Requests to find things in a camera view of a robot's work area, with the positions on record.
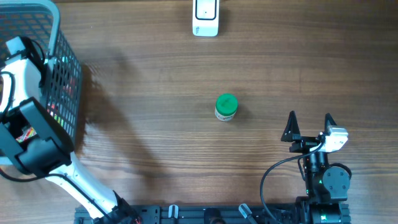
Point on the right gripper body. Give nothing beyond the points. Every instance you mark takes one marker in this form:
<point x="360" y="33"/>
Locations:
<point x="305" y="144"/>

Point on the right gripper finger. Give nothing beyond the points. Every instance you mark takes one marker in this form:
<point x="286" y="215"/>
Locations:
<point x="329" y="122"/>
<point x="291" y="132"/>

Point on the green lid jar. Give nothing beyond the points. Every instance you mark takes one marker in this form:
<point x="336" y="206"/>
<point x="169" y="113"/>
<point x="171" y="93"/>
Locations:
<point x="226" y="107"/>

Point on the Haribo gummy candy bag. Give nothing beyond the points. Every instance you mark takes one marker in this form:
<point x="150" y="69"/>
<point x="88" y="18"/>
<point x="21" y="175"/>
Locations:
<point x="26" y="134"/>

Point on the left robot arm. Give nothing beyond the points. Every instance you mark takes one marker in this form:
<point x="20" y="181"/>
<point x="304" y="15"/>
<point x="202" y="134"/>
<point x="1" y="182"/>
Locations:
<point x="39" y="147"/>

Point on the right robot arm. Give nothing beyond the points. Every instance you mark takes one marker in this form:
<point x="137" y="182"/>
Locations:
<point x="326" y="184"/>

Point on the white barcode scanner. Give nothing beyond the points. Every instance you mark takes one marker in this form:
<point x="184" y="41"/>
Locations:
<point x="205" y="18"/>

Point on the grey plastic mesh basket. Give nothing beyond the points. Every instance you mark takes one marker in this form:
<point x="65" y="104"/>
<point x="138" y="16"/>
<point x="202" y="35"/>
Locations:
<point x="40" y="21"/>

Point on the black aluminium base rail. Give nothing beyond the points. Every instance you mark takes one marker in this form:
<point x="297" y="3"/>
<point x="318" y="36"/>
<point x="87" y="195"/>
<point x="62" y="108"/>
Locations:
<point x="284" y="213"/>

